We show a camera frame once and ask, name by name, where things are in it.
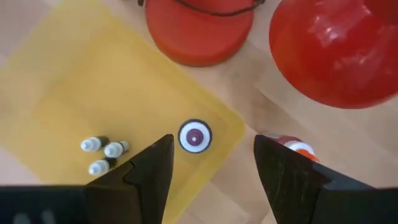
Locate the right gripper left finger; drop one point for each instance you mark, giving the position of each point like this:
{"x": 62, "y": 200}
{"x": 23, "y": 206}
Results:
{"x": 124, "y": 199}

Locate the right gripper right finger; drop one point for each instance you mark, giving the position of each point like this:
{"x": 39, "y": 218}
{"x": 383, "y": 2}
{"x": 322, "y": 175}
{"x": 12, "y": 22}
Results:
{"x": 304, "y": 199}

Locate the small white-capped dark bottle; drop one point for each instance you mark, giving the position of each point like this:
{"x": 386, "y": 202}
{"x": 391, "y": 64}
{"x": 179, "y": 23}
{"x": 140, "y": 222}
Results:
{"x": 115, "y": 148}
{"x": 92, "y": 144}
{"x": 100, "y": 167}

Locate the orange food coloring bottle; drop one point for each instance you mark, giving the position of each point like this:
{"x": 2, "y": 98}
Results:
{"x": 300, "y": 146}

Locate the yellow translucent plastic bin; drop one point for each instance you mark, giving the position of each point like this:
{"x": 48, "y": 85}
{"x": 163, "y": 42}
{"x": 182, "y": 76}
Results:
{"x": 109, "y": 93}

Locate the red desk lamp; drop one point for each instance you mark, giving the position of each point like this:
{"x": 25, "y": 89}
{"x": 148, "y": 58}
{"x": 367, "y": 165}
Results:
{"x": 335, "y": 53}

